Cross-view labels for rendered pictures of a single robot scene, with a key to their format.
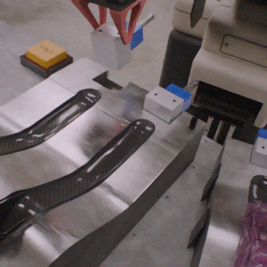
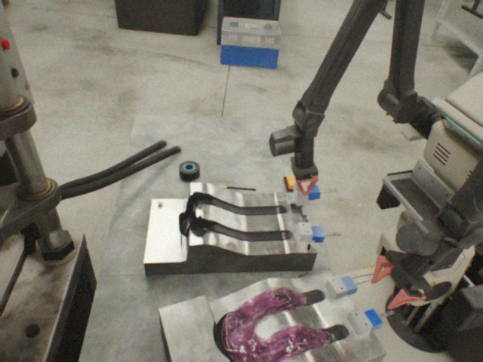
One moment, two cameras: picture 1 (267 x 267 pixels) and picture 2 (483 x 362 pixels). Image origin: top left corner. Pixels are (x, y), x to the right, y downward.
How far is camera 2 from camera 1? 77 cm
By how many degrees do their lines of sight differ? 37
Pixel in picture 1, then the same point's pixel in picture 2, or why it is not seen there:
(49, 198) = (223, 231)
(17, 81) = (272, 188)
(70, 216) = (223, 240)
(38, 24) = (381, 157)
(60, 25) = (398, 165)
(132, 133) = (281, 234)
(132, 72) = not seen: hidden behind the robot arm
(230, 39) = not seen: hidden behind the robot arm
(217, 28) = (403, 219)
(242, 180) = (311, 286)
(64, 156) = (247, 225)
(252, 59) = not seen: hidden behind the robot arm
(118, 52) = (298, 197)
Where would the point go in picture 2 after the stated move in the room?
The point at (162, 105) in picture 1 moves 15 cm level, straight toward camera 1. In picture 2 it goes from (300, 230) to (258, 248)
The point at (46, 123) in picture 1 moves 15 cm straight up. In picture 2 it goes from (253, 210) to (259, 174)
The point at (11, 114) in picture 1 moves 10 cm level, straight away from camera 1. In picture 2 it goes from (245, 198) to (259, 182)
